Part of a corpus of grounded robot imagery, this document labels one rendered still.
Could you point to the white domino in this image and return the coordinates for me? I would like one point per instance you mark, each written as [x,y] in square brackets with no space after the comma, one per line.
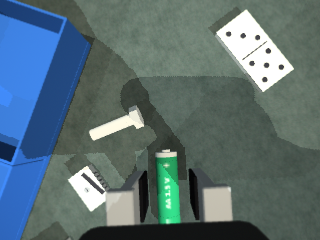
[253,51]

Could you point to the green aa battery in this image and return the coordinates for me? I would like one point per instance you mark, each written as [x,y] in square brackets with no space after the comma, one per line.
[167,187]

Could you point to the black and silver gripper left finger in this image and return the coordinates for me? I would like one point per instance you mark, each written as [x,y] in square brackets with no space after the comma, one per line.
[128,205]

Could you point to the blue three-compartment bin rack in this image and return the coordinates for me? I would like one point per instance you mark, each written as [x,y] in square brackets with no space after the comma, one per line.
[41,58]

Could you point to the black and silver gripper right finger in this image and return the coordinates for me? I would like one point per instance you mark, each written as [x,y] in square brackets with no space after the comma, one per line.
[214,199]

